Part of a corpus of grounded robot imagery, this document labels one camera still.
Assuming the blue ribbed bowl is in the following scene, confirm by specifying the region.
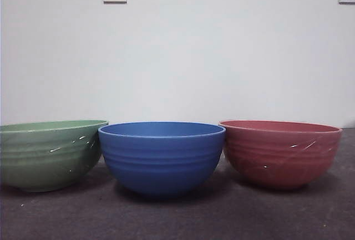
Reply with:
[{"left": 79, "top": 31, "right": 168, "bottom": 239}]
[{"left": 98, "top": 121, "right": 226, "bottom": 198}]

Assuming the green ribbed bowl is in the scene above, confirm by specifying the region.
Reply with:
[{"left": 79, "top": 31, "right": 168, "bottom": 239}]
[{"left": 0, "top": 120, "right": 109, "bottom": 193}]

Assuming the red ribbed bowl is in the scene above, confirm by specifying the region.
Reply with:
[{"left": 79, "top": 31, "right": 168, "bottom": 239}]
[{"left": 218, "top": 119, "right": 343, "bottom": 191}]

